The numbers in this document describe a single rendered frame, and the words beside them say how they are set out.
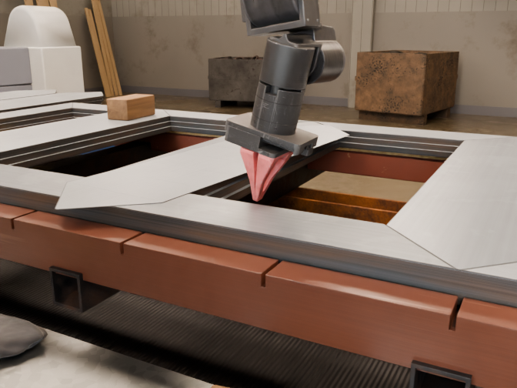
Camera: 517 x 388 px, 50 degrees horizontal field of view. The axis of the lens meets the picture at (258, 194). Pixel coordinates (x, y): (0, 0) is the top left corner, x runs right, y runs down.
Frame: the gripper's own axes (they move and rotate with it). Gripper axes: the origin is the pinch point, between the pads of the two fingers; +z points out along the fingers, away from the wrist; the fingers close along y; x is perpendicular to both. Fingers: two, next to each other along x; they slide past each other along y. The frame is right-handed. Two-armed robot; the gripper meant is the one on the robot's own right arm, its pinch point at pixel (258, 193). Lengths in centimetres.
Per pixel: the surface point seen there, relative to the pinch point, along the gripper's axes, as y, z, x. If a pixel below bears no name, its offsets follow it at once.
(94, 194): 18.7, 4.4, 9.7
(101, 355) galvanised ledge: 7.8, 19.2, 18.3
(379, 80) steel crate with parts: 137, 80, -598
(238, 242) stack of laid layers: -4.2, 0.6, 12.3
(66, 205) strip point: 18.4, 4.2, 14.8
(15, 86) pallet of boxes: 301, 94, -221
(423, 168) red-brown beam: -12, 5, -53
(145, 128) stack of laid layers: 50, 14, -42
